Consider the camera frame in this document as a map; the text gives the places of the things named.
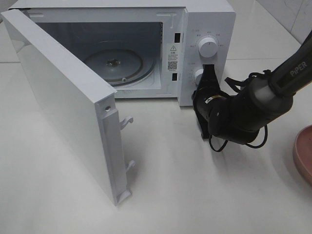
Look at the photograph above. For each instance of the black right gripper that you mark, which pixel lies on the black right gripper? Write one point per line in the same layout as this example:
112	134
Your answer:
203	98

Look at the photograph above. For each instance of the pink round plate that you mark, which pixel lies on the pink round plate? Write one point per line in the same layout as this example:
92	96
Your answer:
302	153

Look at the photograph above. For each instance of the white microwave door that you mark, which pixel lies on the white microwave door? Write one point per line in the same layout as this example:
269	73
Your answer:
78	103

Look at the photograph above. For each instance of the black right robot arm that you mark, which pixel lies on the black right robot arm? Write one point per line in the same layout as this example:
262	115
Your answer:
260	99

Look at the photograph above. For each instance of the lower white round knob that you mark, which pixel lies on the lower white round knob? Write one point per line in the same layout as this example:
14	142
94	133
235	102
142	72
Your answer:
197	76

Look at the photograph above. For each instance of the white round knob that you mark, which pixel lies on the white round knob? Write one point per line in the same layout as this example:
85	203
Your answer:
207	46
197	76

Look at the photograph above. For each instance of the upper white round knob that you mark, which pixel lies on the upper white round knob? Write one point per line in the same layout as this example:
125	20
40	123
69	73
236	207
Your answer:
207	46

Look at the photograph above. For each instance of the white microwave oven body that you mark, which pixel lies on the white microwave oven body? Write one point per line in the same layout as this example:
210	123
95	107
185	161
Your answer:
167	30

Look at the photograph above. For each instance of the glass microwave turntable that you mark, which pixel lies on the glass microwave turntable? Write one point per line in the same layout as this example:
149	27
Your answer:
120	66

